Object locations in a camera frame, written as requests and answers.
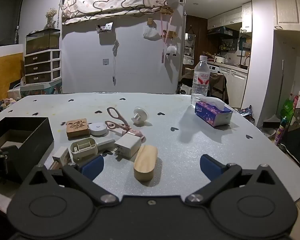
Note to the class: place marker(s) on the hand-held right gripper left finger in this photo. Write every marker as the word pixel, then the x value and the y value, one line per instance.
pixel 92 166

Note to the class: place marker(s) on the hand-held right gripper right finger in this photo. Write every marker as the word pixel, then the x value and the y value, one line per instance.
pixel 210 166

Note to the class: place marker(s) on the carved square wooden block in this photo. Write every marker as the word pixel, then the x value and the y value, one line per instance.
pixel 77 128

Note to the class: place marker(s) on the black rectangular box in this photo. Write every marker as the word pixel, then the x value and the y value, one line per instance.
pixel 37 140

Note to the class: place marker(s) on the white plastic case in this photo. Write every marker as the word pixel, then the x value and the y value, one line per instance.
pixel 83 150

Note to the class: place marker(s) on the small white and brown box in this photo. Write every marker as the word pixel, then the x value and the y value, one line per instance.
pixel 62 156

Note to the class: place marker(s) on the white round tape measure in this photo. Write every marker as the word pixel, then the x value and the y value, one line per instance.
pixel 98 129

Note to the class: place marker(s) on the white charger plug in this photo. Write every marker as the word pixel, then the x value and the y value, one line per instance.
pixel 128 145

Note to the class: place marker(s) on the purple tissue box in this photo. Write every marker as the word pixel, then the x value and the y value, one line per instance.
pixel 212 116

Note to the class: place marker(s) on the pink eyelash curler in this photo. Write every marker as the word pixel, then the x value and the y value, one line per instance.
pixel 117 120

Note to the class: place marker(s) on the oval wooden box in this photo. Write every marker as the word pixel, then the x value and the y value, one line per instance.
pixel 145 163

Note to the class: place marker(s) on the small pink case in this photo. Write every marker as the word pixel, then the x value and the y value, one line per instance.
pixel 135 133

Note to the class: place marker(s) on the pile of plush toys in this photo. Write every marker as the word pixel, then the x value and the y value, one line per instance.
pixel 5 105

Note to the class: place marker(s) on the white round knob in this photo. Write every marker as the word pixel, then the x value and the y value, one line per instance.
pixel 140 113

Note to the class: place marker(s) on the chair with dark clothes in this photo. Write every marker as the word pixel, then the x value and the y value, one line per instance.
pixel 215 85

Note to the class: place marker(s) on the clear water bottle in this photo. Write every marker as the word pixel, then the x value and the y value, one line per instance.
pixel 201 80

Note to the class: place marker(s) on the white kitchen base cabinets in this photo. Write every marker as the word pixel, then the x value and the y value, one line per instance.
pixel 236 82

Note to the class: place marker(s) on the teal cabinet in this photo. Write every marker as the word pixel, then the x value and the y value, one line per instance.
pixel 40 88

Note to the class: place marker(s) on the white drawer unit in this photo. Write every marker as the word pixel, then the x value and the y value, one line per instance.
pixel 41 66

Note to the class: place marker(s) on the white plush sheep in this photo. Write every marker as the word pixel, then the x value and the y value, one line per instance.
pixel 171 50

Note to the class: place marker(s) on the glass aquarium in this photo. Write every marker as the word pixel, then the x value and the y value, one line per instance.
pixel 42 41

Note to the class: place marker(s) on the hanging white cloth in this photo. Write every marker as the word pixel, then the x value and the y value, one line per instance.
pixel 151 33

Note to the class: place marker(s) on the dark window curtain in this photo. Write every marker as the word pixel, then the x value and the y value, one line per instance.
pixel 5 12

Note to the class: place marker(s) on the dried flower bunch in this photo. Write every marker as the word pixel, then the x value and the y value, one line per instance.
pixel 51 17

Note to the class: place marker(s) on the wall switch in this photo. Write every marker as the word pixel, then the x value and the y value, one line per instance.
pixel 105 61

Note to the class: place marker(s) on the wall mirror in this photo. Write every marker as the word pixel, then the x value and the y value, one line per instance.
pixel 189 48

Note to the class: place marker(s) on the white kitchen wall cabinets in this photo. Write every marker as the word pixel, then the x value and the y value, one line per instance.
pixel 230 17

